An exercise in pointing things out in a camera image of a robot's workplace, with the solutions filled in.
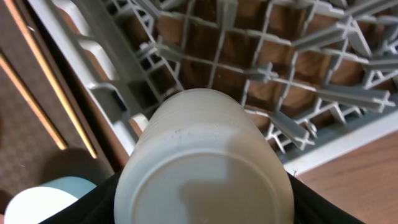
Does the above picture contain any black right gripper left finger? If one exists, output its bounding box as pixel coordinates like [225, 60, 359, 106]
[40, 170, 122, 224]

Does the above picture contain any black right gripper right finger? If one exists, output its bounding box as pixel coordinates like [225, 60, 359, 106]
[288, 174, 364, 224]

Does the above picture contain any blue plastic bowl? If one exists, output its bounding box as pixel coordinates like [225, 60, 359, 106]
[4, 176, 96, 224]

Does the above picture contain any white plastic cup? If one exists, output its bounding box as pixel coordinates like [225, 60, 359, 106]
[114, 89, 295, 224]

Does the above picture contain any grey dishwasher rack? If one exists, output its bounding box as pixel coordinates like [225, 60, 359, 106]
[30, 1, 397, 174]

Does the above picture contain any dark brown serving tray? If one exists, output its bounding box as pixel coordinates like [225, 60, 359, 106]
[1, 2, 114, 212]

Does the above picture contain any left wooden chopstick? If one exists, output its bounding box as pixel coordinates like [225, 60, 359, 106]
[1, 53, 68, 150]

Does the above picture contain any wooden chopstick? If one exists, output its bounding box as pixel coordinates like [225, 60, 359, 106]
[1, 53, 68, 150]
[4, 0, 98, 159]

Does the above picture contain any right wooden chopstick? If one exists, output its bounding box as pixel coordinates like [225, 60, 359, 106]
[4, 0, 98, 159]

